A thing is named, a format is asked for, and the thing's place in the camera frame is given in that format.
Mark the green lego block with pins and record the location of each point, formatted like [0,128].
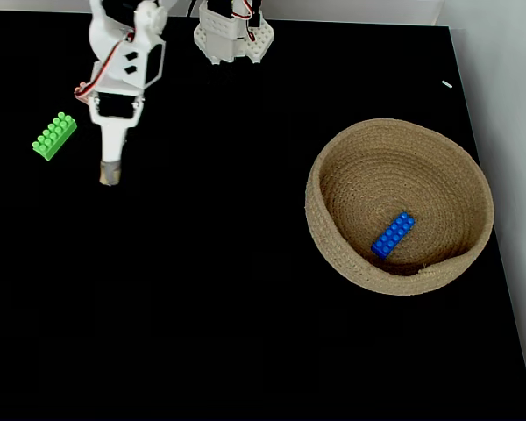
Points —
[54,136]

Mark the small white tape piece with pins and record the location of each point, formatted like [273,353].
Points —
[447,84]

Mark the blue lego block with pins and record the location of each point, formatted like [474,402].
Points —
[393,236]

